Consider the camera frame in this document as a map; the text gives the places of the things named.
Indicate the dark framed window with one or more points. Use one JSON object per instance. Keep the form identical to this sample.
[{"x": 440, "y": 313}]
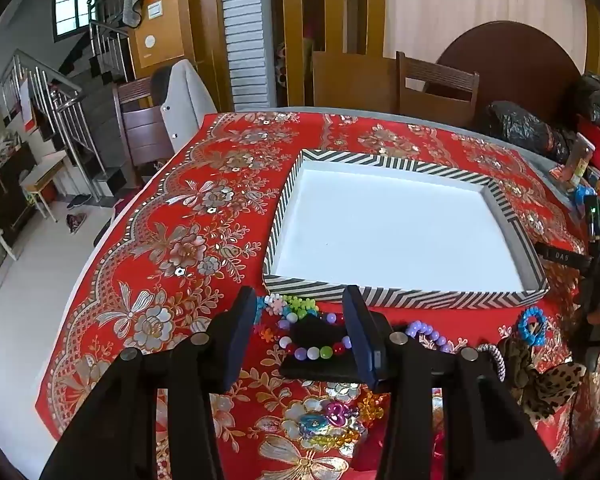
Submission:
[{"x": 75, "y": 7}]

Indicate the colourful snack packet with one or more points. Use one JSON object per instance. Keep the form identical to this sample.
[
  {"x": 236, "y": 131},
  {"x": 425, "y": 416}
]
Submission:
[{"x": 580, "y": 160}]

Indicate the dark shoes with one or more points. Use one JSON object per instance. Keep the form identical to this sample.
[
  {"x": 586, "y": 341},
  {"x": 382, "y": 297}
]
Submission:
[{"x": 77, "y": 201}]

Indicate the leopard print scrunchie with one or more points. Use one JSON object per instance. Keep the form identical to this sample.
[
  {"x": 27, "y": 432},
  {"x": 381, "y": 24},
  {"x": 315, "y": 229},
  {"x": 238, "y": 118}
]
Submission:
[{"x": 545, "y": 385}]

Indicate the striped tray with white inside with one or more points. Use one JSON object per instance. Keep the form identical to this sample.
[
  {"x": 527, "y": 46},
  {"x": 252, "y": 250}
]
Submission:
[{"x": 395, "y": 225}]

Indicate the slatted wooden chair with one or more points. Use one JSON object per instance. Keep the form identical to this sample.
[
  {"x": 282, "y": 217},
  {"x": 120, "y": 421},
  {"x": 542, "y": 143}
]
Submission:
[{"x": 437, "y": 80}]

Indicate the grey hanging towel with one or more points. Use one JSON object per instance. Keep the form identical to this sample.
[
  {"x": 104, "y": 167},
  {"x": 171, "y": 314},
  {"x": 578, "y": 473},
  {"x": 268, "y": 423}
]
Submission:
[{"x": 132, "y": 7}]

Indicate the black plastic bag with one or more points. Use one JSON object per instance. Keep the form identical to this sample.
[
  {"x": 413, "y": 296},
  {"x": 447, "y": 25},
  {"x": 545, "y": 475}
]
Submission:
[
  {"x": 597, "y": 97},
  {"x": 525, "y": 127}
]

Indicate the red and white sign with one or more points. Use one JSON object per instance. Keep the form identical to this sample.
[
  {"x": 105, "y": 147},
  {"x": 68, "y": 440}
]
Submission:
[{"x": 28, "y": 110}]

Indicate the dark wooden chair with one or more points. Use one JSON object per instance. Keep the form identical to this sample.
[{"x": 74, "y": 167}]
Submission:
[{"x": 137, "y": 135}]

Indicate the round brown wooden tabletop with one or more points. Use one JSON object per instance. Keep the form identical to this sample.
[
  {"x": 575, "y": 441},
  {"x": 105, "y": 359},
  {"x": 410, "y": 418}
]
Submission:
[{"x": 510, "y": 55}]

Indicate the dark low cabinet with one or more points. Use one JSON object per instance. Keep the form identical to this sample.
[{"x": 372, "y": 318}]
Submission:
[{"x": 7, "y": 185}]

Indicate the round white wall fitting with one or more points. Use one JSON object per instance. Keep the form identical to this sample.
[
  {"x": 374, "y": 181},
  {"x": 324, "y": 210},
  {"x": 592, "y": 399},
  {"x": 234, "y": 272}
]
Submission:
[{"x": 150, "y": 40}]

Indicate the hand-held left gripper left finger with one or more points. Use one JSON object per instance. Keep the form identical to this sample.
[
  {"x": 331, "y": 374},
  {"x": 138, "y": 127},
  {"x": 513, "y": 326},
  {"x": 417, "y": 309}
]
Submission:
[{"x": 245, "y": 322}]

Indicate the patterned slippers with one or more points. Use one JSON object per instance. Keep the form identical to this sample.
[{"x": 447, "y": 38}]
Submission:
[{"x": 76, "y": 222}]

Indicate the red floral tablecloth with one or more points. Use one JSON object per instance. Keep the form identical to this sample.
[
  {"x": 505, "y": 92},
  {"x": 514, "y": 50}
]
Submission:
[{"x": 190, "y": 240}]

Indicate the white ribbed panel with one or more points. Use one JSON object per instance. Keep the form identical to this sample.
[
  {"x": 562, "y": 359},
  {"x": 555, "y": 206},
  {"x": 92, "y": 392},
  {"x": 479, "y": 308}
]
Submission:
[{"x": 245, "y": 35}]

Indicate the steel stair railing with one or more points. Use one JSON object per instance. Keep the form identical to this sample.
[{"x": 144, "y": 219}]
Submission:
[{"x": 50, "y": 105}]

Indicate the solid back wooden chair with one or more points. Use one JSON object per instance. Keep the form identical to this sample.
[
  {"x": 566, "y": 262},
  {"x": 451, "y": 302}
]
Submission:
[{"x": 352, "y": 80}]

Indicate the white wall switch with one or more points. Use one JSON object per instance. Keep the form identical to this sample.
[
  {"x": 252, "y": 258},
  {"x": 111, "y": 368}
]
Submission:
[{"x": 155, "y": 10}]

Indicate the wooden door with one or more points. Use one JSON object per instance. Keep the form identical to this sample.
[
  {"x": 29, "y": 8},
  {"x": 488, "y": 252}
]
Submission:
[{"x": 172, "y": 20}]

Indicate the small white desk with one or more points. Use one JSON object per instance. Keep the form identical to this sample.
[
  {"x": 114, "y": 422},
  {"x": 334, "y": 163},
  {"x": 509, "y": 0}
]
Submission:
[{"x": 45, "y": 170}]

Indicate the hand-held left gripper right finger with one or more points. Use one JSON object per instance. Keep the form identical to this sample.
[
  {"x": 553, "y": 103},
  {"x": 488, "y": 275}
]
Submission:
[{"x": 356, "y": 327}]

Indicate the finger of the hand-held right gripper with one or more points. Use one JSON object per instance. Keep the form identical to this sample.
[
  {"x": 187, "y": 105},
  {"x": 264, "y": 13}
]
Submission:
[{"x": 562, "y": 256}]

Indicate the pale grey jacket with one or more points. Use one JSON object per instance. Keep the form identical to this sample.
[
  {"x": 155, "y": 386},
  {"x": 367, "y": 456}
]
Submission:
[{"x": 185, "y": 105}]

